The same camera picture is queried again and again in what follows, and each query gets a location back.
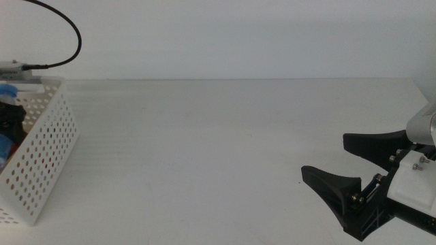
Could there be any red soda can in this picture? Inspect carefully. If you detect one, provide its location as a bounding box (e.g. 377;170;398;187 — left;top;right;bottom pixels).
6;142;20;161

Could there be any small blue-capped water bottle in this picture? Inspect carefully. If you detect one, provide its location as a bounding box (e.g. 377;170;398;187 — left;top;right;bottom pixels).
0;83;20;167

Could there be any white perforated plastic basket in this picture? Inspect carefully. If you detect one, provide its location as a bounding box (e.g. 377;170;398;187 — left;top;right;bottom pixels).
0;76;80;227

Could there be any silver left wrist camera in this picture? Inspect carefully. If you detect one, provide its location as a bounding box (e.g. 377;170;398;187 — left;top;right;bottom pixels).
0;60;33;81

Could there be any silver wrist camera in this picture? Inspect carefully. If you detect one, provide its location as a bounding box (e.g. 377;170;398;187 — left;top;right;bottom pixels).
0;60;33;81
405;103;436;148

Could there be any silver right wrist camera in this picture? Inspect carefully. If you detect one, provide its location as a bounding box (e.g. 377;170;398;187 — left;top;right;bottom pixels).
405;103;436;148

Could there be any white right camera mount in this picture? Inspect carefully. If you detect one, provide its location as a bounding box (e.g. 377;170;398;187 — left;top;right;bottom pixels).
386;149;436;219

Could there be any black braided camera cable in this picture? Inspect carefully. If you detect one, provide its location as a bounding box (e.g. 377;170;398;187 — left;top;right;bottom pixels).
21;0;83;71

